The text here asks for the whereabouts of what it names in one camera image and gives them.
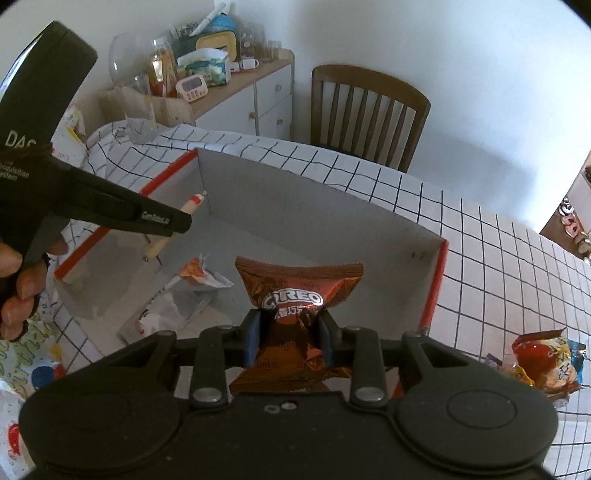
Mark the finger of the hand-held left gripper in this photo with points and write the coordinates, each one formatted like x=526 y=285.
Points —
x=129 y=210

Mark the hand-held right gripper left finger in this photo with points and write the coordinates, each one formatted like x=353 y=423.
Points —
x=253 y=339

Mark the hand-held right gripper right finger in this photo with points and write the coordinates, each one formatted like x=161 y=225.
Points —
x=328 y=340

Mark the sausage stick with red tip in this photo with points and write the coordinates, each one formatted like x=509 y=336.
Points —
x=193 y=203

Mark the brown snack packet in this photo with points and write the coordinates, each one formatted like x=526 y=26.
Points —
x=295 y=284

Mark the orange snack wrapper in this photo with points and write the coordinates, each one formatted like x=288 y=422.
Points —
x=196 y=272

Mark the clear white snack packet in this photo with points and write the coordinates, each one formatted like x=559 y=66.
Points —
x=161 y=314

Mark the red and white cardboard box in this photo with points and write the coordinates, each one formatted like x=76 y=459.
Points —
x=323 y=221

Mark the yellow and red snack bag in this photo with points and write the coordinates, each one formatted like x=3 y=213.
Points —
x=547 y=360

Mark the person's left hand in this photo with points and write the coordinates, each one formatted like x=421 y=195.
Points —
x=27 y=286

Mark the large clear glass vessel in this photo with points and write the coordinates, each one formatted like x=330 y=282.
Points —
x=129 y=57

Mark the glass jar with orange contents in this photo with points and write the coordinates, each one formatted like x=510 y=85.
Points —
x=162 y=67

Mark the white and pink kitchen timer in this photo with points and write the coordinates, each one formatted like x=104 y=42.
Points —
x=193 y=87

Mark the soft tissue pack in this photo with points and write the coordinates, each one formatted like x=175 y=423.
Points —
x=203 y=67

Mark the white checked tablecloth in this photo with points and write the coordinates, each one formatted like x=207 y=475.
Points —
x=485 y=258

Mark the white sideboard with wooden top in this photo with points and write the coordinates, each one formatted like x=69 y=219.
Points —
x=268 y=92

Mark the white tube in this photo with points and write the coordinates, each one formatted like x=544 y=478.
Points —
x=213 y=16

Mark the row of small glass jars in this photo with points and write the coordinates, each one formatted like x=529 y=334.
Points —
x=261 y=44

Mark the brown wooden chair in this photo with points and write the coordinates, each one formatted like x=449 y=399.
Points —
x=323 y=115

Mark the patterned slippers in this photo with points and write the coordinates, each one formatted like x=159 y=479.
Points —
x=575 y=226

